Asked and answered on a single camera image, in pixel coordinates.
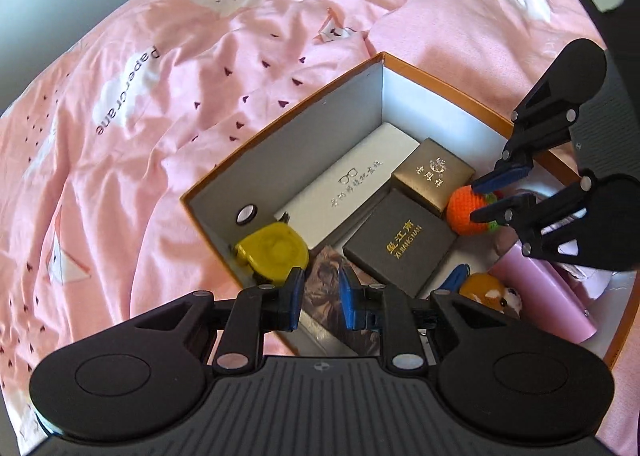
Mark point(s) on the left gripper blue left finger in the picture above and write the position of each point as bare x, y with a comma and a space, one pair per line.
291, 298

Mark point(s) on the orange cardboard box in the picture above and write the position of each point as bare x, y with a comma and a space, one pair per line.
280, 161

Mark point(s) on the pink cloth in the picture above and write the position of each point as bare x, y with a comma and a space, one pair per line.
588, 284

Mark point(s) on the dark grey box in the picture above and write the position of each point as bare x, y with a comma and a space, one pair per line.
401, 243

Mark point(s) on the photo card box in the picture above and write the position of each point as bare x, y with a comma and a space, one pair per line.
322, 315

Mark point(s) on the pink printed duvet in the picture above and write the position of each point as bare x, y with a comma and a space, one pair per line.
97, 151

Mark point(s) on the yellow tape measure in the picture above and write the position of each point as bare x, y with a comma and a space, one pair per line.
271, 252

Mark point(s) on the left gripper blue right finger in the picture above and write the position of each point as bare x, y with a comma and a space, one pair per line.
354, 300

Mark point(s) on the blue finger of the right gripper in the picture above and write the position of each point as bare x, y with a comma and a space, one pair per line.
501, 212
502, 176

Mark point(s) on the orange crochet tangerine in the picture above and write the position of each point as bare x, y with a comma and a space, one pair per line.
460, 206

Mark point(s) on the gold jewellery box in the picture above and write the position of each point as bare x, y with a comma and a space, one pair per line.
430, 174

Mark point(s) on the white glasses case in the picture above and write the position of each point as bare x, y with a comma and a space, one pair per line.
316, 212

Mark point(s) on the brown bear plush keychain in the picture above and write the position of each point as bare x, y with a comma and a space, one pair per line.
484, 289

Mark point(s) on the pink wallet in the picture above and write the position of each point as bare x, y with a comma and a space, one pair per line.
547, 300

